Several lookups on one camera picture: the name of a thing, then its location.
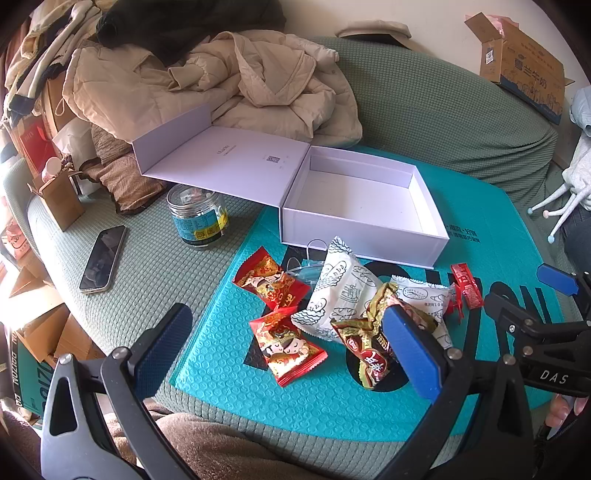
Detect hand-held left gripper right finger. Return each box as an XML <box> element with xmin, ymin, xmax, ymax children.
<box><xmin>383</xmin><ymin>305</ymin><xmax>539</xmax><ymax>480</ymax></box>

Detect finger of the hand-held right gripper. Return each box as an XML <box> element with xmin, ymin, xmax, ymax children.
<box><xmin>538</xmin><ymin>264</ymin><xmax>591</xmax><ymax>319</ymax></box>
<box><xmin>484</xmin><ymin>291</ymin><xmax>578</xmax><ymax>335</ymax></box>

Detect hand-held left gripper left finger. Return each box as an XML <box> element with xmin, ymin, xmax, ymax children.
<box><xmin>39</xmin><ymin>302</ymin><xmax>199</xmax><ymax>480</ymax></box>

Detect brown snack packet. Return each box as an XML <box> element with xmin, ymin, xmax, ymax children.
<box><xmin>330</xmin><ymin>282</ymin><xmax>439</xmax><ymax>391</ymax></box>

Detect small white snack packet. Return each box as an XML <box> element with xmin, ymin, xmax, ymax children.
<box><xmin>390</xmin><ymin>274</ymin><xmax>455</xmax><ymax>349</ymax></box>

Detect large white snack packet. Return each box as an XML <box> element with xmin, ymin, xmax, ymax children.
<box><xmin>291</xmin><ymin>236</ymin><xmax>384</xmax><ymax>342</ymax></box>

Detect red figure snack packet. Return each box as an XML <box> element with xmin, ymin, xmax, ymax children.
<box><xmin>232</xmin><ymin>246</ymin><xmax>311</xmax><ymax>310</ymax></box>
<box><xmin>249</xmin><ymin>307</ymin><xmax>328</xmax><ymax>387</ymax></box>

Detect white gift box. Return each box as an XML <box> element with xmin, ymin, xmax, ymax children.
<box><xmin>131</xmin><ymin>102</ymin><xmax>450</xmax><ymax>269</ymax></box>

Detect person's right hand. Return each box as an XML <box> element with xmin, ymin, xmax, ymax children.
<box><xmin>545</xmin><ymin>394</ymin><xmax>591</xmax><ymax>430</ymax></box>

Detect white rack with pastel tips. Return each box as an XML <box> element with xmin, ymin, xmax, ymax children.
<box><xmin>526</xmin><ymin>182</ymin><xmax>591</xmax><ymax>243</ymax></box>

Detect teal bubble mailer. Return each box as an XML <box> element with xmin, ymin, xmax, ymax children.
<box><xmin>168</xmin><ymin>145</ymin><xmax>566</xmax><ymax>437</ymax></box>

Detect smartphone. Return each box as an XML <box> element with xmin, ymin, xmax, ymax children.
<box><xmin>79</xmin><ymin>225</ymin><xmax>127</xmax><ymax>294</ymax></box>

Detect brown fleece cloth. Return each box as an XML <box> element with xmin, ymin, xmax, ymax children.
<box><xmin>104</xmin><ymin>401</ymin><xmax>296</xmax><ymax>480</ymax></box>

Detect plain cardboard boxes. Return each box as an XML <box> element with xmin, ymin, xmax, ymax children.
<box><xmin>9</xmin><ymin>265</ymin><xmax>105</xmax><ymax>365</ymax></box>

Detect grey cloth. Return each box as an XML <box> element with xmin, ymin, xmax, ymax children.
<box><xmin>570</xmin><ymin>85</ymin><xmax>591</xmax><ymax>208</ymax></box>

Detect glass jar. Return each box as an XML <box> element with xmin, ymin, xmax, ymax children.
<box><xmin>166</xmin><ymin>184</ymin><xmax>230</xmax><ymax>247</ymax></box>

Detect dark green printed box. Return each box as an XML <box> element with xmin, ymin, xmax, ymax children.
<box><xmin>9</xmin><ymin>328</ymin><xmax>58</xmax><ymax>416</ymax></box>

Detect brown pillow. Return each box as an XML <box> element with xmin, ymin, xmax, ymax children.
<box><xmin>83</xmin><ymin>124</ymin><xmax>167</xmax><ymax>215</ymax></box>

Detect small brown paper box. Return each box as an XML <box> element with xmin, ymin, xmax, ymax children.
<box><xmin>28</xmin><ymin>168</ymin><xmax>86</xmax><ymax>232</ymax></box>

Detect red printed carton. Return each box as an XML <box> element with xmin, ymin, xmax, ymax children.
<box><xmin>0</xmin><ymin>222</ymin><xmax>31</xmax><ymax>261</ymax></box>

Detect white paper cup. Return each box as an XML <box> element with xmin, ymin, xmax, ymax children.
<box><xmin>41</xmin><ymin>156</ymin><xmax>63</xmax><ymax>183</ymax></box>

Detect green covered sofa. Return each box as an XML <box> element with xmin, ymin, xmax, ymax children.
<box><xmin>2</xmin><ymin>37</ymin><xmax>573</xmax><ymax>480</ymax></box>

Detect printed cardboard box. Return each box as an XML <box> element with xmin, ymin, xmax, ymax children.
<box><xmin>464</xmin><ymin>13</ymin><xmax>575</xmax><ymax>125</ymax></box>

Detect white paper bag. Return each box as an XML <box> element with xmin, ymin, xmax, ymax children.
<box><xmin>52</xmin><ymin>119</ymin><xmax>107</xmax><ymax>195</ymax></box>

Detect red paper bag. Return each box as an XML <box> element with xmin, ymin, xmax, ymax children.
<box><xmin>9</xmin><ymin>113</ymin><xmax>58</xmax><ymax>176</ymax></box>

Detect beige quilted jacket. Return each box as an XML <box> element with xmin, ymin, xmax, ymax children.
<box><xmin>62</xmin><ymin>31</ymin><xmax>363</xmax><ymax>148</ymax></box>

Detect beige hat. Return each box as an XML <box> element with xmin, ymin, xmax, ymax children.
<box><xmin>335</xmin><ymin>19</ymin><xmax>411</xmax><ymax>40</ymax></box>

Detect black jacket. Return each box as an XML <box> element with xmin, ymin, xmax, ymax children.
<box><xmin>95</xmin><ymin>0</ymin><xmax>287</xmax><ymax>63</ymax></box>

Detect white and dark clothes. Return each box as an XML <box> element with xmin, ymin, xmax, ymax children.
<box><xmin>4</xmin><ymin>0</ymin><xmax>107</xmax><ymax>121</ymax></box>

